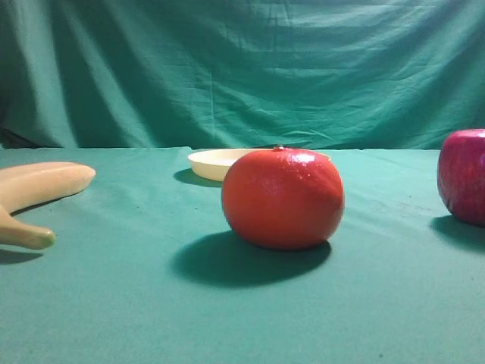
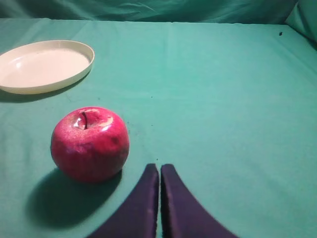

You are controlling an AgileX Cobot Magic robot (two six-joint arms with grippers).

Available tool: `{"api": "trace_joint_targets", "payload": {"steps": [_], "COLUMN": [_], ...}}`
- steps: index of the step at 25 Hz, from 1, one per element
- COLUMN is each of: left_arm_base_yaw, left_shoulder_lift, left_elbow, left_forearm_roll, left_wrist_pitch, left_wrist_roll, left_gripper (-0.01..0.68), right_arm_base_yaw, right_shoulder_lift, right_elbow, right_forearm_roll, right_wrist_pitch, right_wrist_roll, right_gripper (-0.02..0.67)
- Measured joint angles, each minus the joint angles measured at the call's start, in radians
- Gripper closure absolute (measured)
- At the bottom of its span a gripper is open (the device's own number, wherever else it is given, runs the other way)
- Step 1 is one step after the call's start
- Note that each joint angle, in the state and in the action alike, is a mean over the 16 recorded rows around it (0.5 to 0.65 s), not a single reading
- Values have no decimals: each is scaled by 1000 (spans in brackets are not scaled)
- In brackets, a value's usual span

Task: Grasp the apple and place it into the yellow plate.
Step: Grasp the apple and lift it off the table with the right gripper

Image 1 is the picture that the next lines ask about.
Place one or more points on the red apple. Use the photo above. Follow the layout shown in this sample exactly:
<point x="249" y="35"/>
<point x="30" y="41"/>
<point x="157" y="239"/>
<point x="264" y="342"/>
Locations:
<point x="460" y="175"/>

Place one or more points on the pale yellow plate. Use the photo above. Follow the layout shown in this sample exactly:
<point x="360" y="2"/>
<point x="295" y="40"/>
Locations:
<point x="212" y="165"/>

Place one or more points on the orange tangerine fruit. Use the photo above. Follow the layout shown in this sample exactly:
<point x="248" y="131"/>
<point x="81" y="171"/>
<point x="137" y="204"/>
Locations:
<point x="283" y="198"/>

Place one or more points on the green backdrop cloth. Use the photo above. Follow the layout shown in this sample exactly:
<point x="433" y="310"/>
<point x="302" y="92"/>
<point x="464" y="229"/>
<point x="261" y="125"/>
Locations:
<point x="213" y="74"/>

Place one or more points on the green table cloth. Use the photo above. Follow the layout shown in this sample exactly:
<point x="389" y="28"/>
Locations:
<point x="146" y="270"/>

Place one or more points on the yellow banana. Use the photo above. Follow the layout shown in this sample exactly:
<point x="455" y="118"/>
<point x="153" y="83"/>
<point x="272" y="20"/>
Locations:
<point x="28" y="185"/>

